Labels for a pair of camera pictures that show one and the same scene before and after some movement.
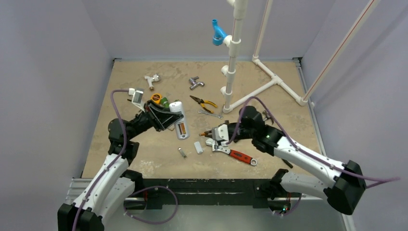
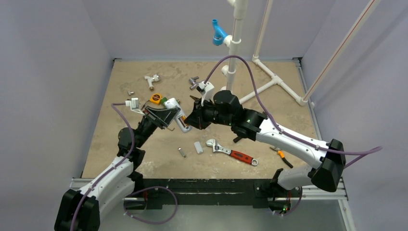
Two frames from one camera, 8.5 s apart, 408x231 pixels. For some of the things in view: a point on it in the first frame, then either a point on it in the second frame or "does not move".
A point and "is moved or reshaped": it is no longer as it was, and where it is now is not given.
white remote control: [181, 127] is moved or reshaped
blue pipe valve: [219, 35] does not move
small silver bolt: [180, 150] does not move
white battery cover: [198, 147] does not move
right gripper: [231, 133] to [202, 111]
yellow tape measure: [156, 97] does not move
